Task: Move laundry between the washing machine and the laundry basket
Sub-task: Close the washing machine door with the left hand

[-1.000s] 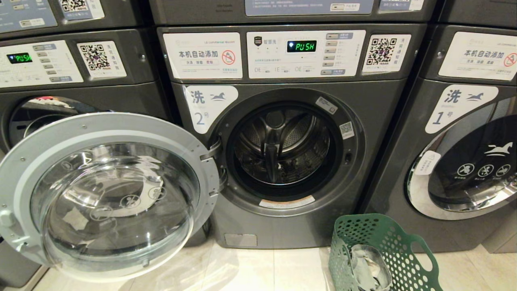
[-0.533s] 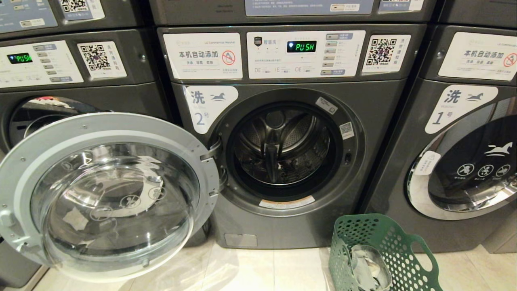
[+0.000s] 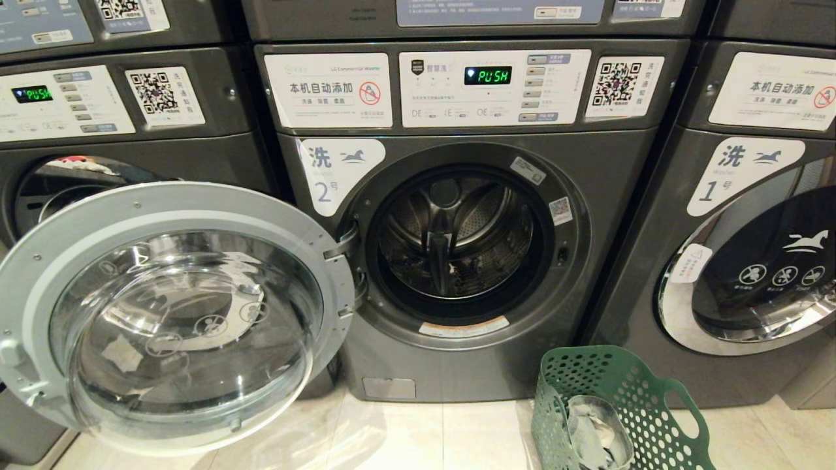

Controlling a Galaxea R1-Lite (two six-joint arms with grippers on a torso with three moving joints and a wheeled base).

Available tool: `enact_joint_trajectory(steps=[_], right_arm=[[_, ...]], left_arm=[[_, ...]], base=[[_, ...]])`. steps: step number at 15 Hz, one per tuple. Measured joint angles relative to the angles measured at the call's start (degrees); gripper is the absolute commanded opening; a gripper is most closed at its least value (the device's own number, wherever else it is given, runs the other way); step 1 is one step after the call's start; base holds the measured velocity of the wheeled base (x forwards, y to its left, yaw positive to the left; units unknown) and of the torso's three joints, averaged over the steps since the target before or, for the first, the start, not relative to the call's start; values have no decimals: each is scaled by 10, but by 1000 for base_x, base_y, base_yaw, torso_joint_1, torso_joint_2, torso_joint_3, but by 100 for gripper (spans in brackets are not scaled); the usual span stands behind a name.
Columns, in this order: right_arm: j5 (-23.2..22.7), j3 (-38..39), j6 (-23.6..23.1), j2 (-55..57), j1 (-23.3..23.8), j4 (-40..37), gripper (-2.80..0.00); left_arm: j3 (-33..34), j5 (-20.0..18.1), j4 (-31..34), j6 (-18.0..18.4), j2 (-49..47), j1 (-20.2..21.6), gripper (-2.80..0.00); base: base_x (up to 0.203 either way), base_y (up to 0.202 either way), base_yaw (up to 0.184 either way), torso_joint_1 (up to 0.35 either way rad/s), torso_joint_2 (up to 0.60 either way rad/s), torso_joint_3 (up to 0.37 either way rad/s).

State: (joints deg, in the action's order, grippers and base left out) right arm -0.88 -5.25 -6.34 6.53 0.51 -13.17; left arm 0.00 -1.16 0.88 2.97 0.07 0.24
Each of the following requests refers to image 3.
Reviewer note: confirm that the green perforated laundry basket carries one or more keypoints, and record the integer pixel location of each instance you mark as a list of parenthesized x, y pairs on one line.
[(646, 405)]

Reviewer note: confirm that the chrome-rimmed dark washer door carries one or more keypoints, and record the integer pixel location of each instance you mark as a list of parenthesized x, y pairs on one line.
[(764, 274)]

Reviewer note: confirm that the grey laundry cloth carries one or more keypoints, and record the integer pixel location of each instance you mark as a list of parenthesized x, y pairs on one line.
[(591, 431)]

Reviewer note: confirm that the grey front-load washing machine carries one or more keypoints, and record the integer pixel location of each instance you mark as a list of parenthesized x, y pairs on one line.
[(196, 140), (607, 170), (653, 261)]

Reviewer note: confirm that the grey stacked dryer unit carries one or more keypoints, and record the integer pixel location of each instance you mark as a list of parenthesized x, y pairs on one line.
[(313, 19), (196, 19), (771, 19)]

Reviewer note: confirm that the round glass washer door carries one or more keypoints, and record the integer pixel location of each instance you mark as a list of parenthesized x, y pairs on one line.
[(176, 320)]

